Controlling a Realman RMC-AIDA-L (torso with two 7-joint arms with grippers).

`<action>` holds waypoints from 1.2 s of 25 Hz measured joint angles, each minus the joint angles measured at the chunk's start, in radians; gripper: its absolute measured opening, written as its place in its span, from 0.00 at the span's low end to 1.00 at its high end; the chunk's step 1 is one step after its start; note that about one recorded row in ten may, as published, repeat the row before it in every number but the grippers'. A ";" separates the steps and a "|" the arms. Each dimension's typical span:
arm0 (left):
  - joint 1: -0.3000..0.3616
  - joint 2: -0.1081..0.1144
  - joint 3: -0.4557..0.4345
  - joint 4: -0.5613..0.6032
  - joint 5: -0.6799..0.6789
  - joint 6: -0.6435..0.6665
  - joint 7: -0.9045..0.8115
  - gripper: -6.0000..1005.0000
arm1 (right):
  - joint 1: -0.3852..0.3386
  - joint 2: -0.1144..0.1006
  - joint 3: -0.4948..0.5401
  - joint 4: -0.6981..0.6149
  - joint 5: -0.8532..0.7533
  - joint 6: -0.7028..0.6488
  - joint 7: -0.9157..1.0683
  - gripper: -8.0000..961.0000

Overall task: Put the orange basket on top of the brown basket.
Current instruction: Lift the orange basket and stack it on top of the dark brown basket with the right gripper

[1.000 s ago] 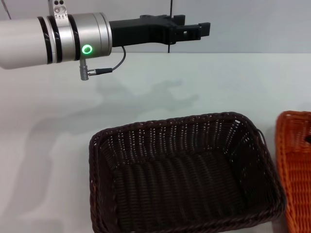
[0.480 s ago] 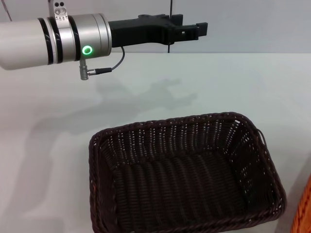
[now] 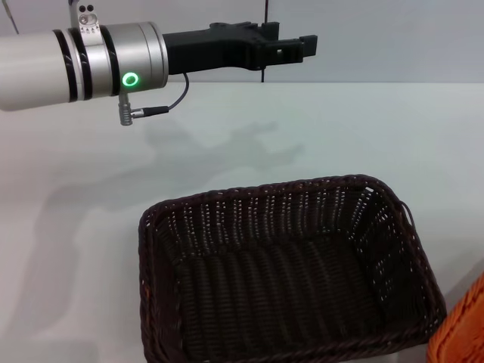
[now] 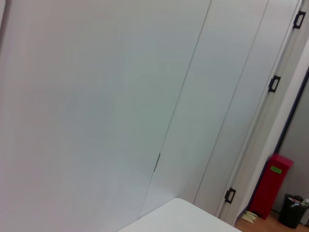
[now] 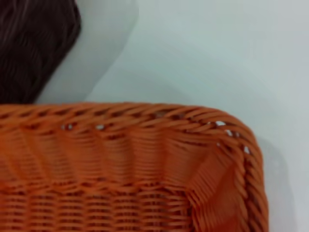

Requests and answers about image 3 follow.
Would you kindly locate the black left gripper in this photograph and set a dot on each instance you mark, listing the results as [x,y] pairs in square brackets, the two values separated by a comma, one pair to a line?
[215,49]

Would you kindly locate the orange wicker basket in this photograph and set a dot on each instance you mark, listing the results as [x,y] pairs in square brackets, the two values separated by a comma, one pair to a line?
[461,329]

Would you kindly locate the dark brown wicker basket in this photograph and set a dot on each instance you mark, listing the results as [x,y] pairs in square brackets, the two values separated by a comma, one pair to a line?
[280,272]

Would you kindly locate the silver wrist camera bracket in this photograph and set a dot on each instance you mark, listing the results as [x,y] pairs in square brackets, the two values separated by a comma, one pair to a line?
[86,19]

